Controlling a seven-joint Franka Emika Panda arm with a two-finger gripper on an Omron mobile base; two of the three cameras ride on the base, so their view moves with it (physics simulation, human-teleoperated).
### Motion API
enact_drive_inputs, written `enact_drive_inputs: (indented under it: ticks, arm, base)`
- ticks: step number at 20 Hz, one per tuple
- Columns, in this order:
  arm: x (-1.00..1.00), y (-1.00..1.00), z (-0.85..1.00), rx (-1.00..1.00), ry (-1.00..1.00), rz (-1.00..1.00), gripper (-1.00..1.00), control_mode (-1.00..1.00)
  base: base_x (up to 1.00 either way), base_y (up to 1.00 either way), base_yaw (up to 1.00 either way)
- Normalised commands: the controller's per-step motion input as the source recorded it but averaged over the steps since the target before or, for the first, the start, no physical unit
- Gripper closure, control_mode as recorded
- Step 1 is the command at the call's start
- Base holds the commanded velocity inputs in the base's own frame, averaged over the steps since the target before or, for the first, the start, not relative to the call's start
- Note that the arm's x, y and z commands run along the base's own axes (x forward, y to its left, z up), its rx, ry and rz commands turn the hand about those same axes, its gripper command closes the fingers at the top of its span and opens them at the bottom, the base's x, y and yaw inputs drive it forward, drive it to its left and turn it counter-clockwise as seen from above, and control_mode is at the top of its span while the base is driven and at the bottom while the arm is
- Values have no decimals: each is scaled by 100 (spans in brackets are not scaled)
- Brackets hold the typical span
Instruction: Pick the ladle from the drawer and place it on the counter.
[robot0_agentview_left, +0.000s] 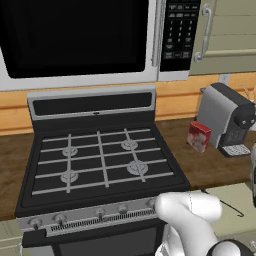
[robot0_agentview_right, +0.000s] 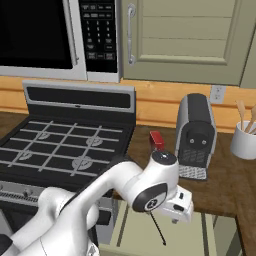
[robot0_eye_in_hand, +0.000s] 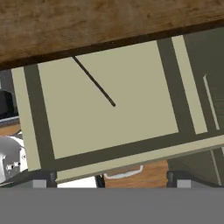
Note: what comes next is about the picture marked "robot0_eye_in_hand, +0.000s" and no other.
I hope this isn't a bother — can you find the dark grey cupboard door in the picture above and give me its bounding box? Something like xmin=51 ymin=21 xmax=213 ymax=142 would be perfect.
xmin=167 ymin=146 xmax=224 ymax=187
xmin=183 ymin=26 xmax=224 ymax=138

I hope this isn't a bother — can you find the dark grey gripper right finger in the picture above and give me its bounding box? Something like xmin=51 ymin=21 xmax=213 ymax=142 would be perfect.
xmin=165 ymin=170 xmax=223 ymax=188

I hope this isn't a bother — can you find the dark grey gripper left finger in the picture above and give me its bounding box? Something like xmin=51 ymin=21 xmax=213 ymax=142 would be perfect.
xmin=3 ymin=170 xmax=58 ymax=188

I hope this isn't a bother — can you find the beige open drawer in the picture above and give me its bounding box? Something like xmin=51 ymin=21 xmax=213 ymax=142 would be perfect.
xmin=10 ymin=34 xmax=224 ymax=185

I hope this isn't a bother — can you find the pale cupboard door handle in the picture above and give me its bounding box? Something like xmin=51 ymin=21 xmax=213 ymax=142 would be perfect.
xmin=202 ymin=74 xmax=221 ymax=131

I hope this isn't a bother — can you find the white drawer handle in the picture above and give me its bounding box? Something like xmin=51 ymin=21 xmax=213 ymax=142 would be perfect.
xmin=103 ymin=164 xmax=144 ymax=180

